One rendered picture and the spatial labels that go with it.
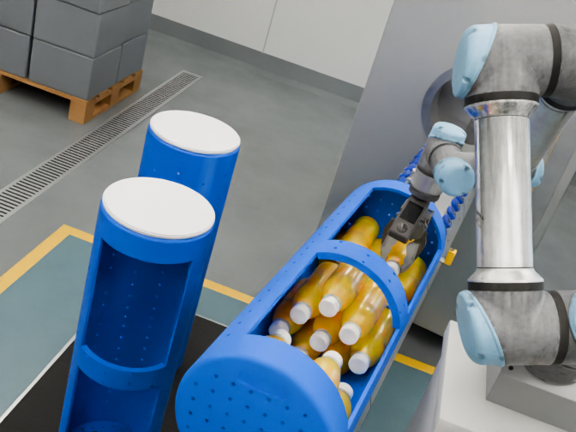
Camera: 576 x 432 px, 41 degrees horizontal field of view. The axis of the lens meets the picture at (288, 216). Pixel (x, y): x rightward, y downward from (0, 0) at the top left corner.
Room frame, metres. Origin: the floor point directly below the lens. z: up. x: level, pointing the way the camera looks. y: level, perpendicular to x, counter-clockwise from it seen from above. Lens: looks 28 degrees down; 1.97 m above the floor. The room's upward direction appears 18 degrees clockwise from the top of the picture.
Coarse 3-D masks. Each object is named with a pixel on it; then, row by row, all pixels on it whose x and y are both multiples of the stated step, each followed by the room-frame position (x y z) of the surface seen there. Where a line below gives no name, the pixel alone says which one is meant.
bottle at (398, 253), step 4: (408, 240) 1.66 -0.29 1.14; (412, 240) 1.67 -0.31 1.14; (396, 244) 1.63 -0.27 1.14; (400, 244) 1.63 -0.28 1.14; (404, 244) 1.63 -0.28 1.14; (392, 248) 1.62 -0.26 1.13; (396, 248) 1.62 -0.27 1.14; (400, 248) 1.62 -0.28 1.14; (404, 248) 1.62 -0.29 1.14; (392, 252) 1.61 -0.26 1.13; (396, 252) 1.60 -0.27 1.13; (400, 252) 1.61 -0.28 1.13; (404, 252) 1.61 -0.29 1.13; (388, 256) 1.60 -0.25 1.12; (392, 256) 1.60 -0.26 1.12; (396, 256) 1.59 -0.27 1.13; (400, 256) 1.60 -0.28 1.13; (404, 256) 1.60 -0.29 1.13; (388, 260) 1.59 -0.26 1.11; (392, 260) 1.59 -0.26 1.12; (396, 260) 1.59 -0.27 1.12; (400, 260) 1.59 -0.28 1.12; (400, 264) 1.59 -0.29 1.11
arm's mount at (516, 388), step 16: (496, 368) 1.16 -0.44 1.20; (512, 368) 1.14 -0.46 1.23; (496, 384) 1.13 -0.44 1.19; (512, 384) 1.13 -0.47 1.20; (528, 384) 1.12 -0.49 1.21; (544, 384) 1.13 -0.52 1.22; (496, 400) 1.13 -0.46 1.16; (512, 400) 1.12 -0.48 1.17; (528, 400) 1.12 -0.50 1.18; (544, 400) 1.12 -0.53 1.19; (560, 400) 1.12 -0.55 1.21; (528, 416) 1.12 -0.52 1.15; (544, 416) 1.12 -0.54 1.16; (560, 416) 1.12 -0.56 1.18
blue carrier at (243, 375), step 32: (352, 192) 1.78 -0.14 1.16; (384, 192) 1.78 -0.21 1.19; (384, 224) 1.78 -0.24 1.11; (320, 256) 1.34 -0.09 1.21; (352, 256) 1.33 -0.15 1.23; (288, 288) 1.19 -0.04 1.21; (384, 288) 1.31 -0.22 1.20; (256, 320) 1.06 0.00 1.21; (224, 352) 0.96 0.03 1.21; (256, 352) 0.96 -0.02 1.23; (288, 352) 0.98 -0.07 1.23; (384, 352) 1.20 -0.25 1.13; (192, 384) 0.96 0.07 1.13; (224, 384) 0.95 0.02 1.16; (256, 384) 0.94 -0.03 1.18; (288, 384) 0.93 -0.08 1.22; (320, 384) 0.95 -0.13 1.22; (352, 384) 1.25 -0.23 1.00; (192, 416) 0.96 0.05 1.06; (224, 416) 0.95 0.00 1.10; (256, 416) 0.93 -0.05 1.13; (288, 416) 0.92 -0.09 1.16; (320, 416) 0.91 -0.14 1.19; (352, 416) 1.00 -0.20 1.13
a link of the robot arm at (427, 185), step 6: (414, 168) 1.61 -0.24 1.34; (414, 174) 1.61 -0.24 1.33; (420, 174) 1.58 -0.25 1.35; (414, 180) 1.58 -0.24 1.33; (420, 180) 1.57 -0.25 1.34; (426, 180) 1.57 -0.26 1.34; (432, 180) 1.56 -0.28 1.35; (414, 186) 1.58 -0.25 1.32; (420, 186) 1.57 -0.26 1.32; (426, 186) 1.56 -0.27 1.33; (432, 186) 1.56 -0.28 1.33; (438, 186) 1.57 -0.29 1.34; (426, 192) 1.56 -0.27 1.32; (432, 192) 1.56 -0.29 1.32; (438, 192) 1.57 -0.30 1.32
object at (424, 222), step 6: (414, 192) 1.57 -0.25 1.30; (420, 192) 1.57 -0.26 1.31; (420, 198) 1.57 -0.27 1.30; (426, 198) 1.56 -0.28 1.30; (432, 198) 1.57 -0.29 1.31; (438, 198) 1.58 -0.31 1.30; (426, 210) 1.62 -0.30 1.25; (432, 210) 1.64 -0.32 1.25; (426, 216) 1.60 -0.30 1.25; (432, 216) 1.64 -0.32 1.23; (420, 222) 1.57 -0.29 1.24; (426, 222) 1.59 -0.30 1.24; (420, 228) 1.56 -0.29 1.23; (426, 228) 1.56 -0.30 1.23; (414, 234) 1.57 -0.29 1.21; (420, 234) 1.56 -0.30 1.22
